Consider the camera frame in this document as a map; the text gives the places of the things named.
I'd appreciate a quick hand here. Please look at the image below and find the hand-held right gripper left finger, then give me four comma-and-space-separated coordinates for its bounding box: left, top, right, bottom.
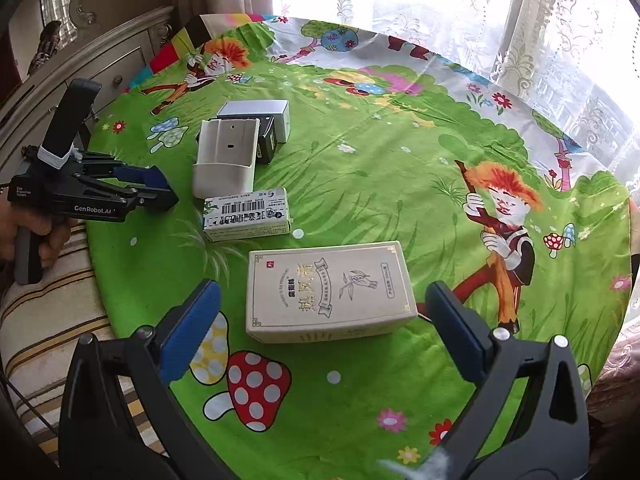
60, 279, 223, 480

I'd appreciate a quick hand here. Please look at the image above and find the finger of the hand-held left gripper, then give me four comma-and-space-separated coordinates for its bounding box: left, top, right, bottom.
117, 186, 180, 213
82, 152, 167, 190

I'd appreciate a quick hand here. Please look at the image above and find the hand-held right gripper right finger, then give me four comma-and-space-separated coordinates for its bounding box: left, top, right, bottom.
424, 281, 591, 480

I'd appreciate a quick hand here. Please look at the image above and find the white barcode medicine box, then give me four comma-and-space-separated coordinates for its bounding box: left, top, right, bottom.
202, 187, 292, 243

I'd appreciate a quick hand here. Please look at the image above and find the large cream printed box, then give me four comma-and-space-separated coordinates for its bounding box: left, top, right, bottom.
245, 241, 419, 345

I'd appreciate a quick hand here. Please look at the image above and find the person's left hand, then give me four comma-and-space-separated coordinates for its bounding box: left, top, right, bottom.
0, 195, 74, 268

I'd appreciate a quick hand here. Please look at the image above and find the white plastic holder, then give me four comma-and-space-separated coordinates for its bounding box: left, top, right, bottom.
192, 117, 261, 198

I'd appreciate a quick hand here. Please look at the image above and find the cream cabinet drawer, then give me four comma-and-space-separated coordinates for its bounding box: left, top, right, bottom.
75, 45, 148, 111

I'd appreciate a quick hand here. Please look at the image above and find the striped beige sofa cushion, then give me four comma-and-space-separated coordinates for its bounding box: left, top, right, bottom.
0, 220, 171, 461

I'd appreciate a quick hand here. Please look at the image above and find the cream ornate cabinet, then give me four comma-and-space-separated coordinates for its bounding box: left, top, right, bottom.
0, 5, 176, 171

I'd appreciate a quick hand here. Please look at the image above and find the small black green box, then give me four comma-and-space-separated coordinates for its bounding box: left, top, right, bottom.
255, 117, 279, 165

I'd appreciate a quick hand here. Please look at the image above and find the small grey and white box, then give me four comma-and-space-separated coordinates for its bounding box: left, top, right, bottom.
216, 100, 292, 145

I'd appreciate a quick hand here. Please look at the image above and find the dark figurine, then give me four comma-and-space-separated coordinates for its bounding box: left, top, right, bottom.
27, 20, 63, 76

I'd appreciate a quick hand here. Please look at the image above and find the green cartoon printed blanket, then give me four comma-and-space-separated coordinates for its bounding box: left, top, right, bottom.
85, 15, 633, 480

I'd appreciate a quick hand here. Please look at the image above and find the white lace curtain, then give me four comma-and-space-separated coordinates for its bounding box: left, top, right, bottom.
270, 0, 640, 186

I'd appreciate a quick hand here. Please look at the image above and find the black cable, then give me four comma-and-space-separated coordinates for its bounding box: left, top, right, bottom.
0, 367, 58, 438

